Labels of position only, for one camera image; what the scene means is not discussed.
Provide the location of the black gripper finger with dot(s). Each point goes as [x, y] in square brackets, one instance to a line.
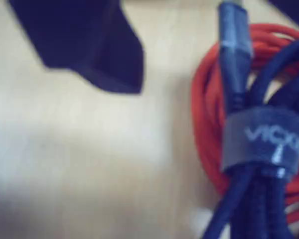
[294, 3]
[89, 42]

